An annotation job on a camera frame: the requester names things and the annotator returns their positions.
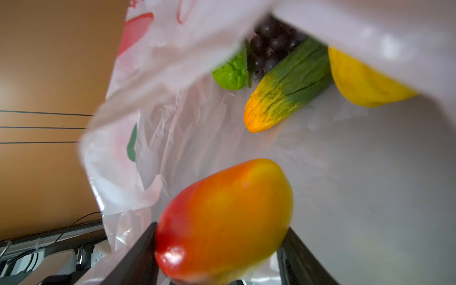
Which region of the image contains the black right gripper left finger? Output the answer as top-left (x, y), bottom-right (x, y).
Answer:
top-left (101, 222), bottom-right (159, 285)

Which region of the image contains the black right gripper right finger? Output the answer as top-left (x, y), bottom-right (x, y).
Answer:
top-left (277, 228), bottom-right (338, 285)

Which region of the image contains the red yellow mango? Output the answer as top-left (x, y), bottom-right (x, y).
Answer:
top-left (155, 159), bottom-right (293, 285)

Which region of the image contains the pink plastic bag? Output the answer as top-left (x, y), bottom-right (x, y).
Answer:
top-left (79, 1), bottom-right (456, 285)

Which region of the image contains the orange green papaya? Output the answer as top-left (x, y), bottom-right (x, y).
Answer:
top-left (243, 38), bottom-right (333, 133)

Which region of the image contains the green lime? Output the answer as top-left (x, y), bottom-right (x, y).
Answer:
top-left (212, 46), bottom-right (248, 91)

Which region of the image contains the dark purple grape bunch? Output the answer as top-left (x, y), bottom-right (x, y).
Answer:
top-left (247, 15), bottom-right (308, 83)

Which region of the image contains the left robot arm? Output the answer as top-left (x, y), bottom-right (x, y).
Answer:
top-left (20, 238), bottom-right (112, 285)

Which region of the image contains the aluminium front rail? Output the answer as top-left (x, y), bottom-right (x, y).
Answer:
top-left (0, 218), bottom-right (108, 285)

